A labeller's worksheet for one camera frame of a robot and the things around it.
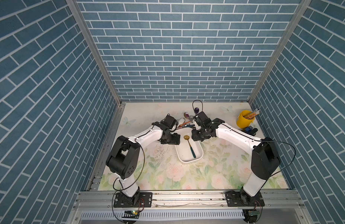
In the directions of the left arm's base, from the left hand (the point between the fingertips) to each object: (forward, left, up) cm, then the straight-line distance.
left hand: (178, 142), depth 90 cm
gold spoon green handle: (+7, -6, -5) cm, 11 cm away
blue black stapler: (+12, -53, -3) cm, 55 cm away
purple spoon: (+32, -15, -4) cm, 36 cm away
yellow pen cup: (+16, -48, +1) cm, 51 cm away
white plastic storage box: (-3, -7, -6) cm, 10 cm away
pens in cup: (+18, -52, +8) cm, 55 cm away
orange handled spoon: (+19, -5, -4) cm, 20 cm away
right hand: (+2, -11, +4) cm, 12 cm away
